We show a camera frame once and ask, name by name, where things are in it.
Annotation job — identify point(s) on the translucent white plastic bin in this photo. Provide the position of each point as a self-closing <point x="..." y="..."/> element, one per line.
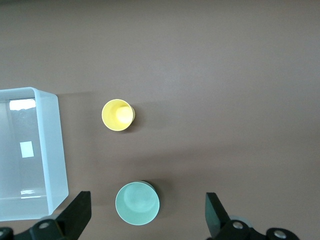
<point x="52" y="150"/>

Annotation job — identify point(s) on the yellow cup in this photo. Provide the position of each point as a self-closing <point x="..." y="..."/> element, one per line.
<point x="112" y="120"/>

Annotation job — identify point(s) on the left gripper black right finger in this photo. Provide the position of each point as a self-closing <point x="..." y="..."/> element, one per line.
<point x="216" y="215"/>

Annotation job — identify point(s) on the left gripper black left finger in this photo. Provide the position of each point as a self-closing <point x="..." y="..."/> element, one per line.
<point x="77" y="212"/>

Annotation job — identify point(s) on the light green bowl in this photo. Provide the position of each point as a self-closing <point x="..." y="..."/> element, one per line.
<point x="137" y="202"/>

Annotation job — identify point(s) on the white rectangular label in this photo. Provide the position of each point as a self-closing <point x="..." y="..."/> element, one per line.
<point x="27" y="149"/>

